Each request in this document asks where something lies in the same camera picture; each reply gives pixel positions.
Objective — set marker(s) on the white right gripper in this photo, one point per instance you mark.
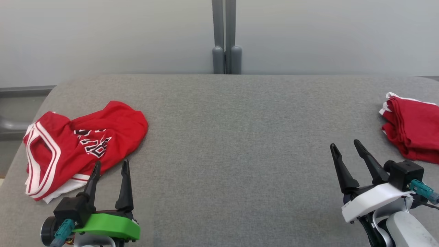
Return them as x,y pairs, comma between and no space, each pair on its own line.
372,200

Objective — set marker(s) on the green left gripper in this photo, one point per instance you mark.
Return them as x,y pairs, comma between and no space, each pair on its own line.
109,226

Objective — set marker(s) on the red Bulls 23 jersey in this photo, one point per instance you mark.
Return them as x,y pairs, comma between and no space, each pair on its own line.
116,123

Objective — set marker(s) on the folded red garment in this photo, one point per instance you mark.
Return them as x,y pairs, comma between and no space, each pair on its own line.
415,127

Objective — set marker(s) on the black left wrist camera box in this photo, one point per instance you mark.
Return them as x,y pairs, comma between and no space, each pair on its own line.
70,209

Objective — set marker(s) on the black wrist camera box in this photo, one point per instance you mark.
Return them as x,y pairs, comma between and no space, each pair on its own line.
70,209
404,173

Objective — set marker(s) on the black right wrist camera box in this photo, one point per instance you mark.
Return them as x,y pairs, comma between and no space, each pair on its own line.
404,173

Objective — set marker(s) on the grey partition base rail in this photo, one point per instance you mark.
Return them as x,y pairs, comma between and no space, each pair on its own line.
24,91

